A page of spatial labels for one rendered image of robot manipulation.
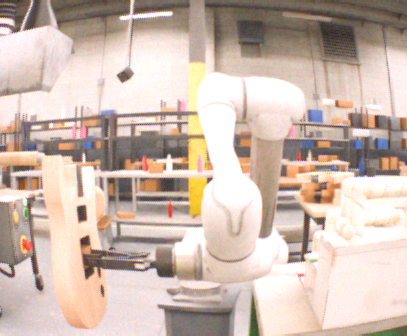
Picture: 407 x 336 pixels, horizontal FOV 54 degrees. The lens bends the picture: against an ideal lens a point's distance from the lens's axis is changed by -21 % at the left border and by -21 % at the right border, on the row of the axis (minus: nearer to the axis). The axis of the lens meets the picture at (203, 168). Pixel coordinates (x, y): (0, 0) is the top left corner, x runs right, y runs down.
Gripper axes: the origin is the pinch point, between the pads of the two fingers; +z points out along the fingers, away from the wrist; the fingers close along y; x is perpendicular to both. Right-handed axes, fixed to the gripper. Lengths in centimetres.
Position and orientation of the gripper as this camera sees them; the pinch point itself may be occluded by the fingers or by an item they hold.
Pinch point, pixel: (88, 257)
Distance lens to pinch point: 108.6
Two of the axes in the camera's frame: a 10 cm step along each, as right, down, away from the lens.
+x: -0.2, -10.0, 0.2
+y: 0.1, 0.2, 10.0
